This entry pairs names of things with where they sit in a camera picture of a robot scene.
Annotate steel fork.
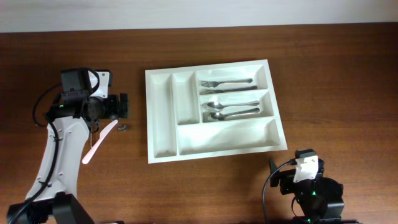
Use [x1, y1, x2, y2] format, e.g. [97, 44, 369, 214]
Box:
[202, 86, 257, 95]
[200, 78, 253, 88]

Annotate small steel teaspoon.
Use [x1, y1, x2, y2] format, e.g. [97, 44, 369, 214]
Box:
[118, 124, 127, 132]

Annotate steel spoon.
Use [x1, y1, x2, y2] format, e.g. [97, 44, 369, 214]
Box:
[205, 101, 260, 112]
[207, 108, 260, 121]

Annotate black cable right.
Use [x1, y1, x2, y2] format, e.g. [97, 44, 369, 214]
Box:
[262, 160, 296, 224]

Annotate white plastic knife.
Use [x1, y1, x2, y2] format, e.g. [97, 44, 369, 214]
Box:
[82, 120, 118, 164]

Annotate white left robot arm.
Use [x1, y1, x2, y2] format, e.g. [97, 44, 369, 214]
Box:
[7, 93, 129, 223]

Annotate white cutlery tray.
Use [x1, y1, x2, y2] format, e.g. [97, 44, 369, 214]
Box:
[145, 60, 287, 164]

